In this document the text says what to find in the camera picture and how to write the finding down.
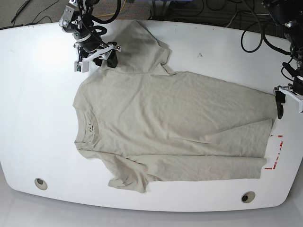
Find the beige t-shirt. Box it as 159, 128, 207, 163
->
73, 21, 276, 193

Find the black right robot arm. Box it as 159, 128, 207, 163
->
59, 0, 122, 73

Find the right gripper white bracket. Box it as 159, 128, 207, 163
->
74, 42, 121, 69

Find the white cable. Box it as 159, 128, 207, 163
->
224, 10, 270, 28

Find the right table cable grommet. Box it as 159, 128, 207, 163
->
241, 191, 256, 203

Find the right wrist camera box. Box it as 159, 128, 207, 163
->
74, 61, 89, 73

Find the table cable grommet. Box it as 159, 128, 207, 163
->
35, 178, 48, 191
241, 191, 256, 203

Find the left table cable grommet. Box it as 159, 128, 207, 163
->
35, 178, 48, 191

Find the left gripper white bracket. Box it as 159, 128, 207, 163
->
273, 85, 303, 119

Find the yellow cable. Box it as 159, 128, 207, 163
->
94, 0, 126, 20

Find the red tape rectangle marking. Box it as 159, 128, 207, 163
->
263, 134, 284, 170

